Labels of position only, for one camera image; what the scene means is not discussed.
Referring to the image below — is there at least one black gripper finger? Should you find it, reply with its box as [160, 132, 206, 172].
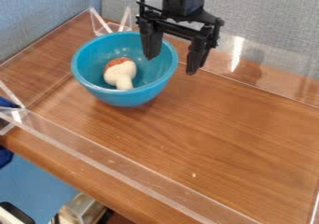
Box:
[140, 18, 163, 60]
[186, 35, 211, 76]

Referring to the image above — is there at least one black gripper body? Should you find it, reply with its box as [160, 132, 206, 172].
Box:
[136, 0, 225, 48]

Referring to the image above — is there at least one white brown-capped toy mushroom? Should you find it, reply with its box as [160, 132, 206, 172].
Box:
[103, 57, 138, 91]

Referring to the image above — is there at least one blue plastic bowl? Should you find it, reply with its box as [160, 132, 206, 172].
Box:
[71, 31, 179, 107]

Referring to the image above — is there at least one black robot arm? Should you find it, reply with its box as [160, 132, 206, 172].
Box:
[136, 0, 225, 75]

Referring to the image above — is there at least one clear acrylic back barrier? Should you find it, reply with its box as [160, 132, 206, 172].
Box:
[168, 34, 319, 108]

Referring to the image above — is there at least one clear acrylic barrier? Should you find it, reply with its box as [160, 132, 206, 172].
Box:
[168, 34, 319, 108]
[0, 107, 261, 224]

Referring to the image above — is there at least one clear acrylic front barrier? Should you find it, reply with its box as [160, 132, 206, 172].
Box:
[0, 107, 261, 224]

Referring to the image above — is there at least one blue cloth at left edge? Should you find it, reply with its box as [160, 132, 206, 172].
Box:
[0, 96, 20, 169]

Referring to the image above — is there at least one black object bottom left corner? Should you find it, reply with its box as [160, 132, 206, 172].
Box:
[0, 202, 36, 224]

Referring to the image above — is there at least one clear acrylic corner bracket back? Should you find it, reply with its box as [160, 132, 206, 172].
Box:
[88, 7, 132, 36]

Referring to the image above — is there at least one clear acrylic corner bracket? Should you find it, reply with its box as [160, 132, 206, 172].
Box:
[88, 7, 132, 36]
[0, 81, 27, 136]

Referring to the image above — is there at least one clear acrylic corner bracket left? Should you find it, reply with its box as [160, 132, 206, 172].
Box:
[0, 81, 27, 136]

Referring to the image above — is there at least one metal table frame below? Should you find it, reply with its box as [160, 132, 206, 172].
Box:
[48, 193, 106, 224]

